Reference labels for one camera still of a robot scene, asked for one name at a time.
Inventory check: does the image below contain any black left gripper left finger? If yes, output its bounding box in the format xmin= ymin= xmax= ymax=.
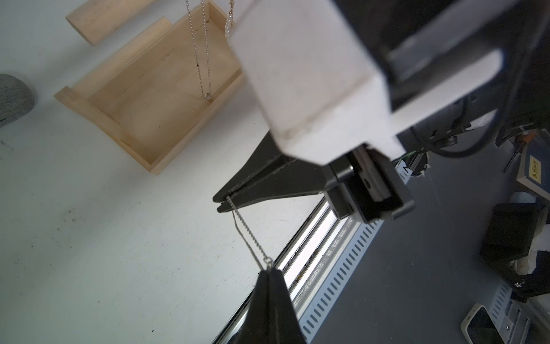
xmin=234 ymin=269 xmax=274 ymax=344

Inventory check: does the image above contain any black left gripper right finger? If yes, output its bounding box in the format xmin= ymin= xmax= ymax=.
xmin=268 ymin=269 xmax=306 ymax=344

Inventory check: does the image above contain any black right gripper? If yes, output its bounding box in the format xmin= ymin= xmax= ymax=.
xmin=213 ymin=132 xmax=415 ymax=223

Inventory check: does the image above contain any white pearl necklace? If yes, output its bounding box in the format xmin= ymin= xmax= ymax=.
xmin=223 ymin=0 xmax=236 ymax=39

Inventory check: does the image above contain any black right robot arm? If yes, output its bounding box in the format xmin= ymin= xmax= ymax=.
xmin=213 ymin=1 xmax=549 ymax=223

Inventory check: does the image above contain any wooden jewelry display stand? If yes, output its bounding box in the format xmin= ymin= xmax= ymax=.
xmin=55 ymin=1 xmax=245 ymax=174

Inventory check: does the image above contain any white smartphone on floor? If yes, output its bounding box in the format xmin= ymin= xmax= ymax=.
xmin=461 ymin=303 xmax=506 ymax=344

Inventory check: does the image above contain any black box on floor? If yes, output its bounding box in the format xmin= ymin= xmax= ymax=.
xmin=481 ymin=203 xmax=548 ymax=263

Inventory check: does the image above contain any grey fabric glasses case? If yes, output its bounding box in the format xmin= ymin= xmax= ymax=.
xmin=0 ymin=74 xmax=35 ymax=127

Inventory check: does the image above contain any aluminium mounting rail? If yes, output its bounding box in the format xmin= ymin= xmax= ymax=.
xmin=212 ymin=195 xmax=358 ymax=344

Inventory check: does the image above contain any white vented cable duct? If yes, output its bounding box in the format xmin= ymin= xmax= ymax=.
xmin=298 ymin=161 xmax=413 ymax=344

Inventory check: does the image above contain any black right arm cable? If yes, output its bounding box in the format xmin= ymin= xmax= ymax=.
xmin=410 ymin=12 xmax=550 ymax=160

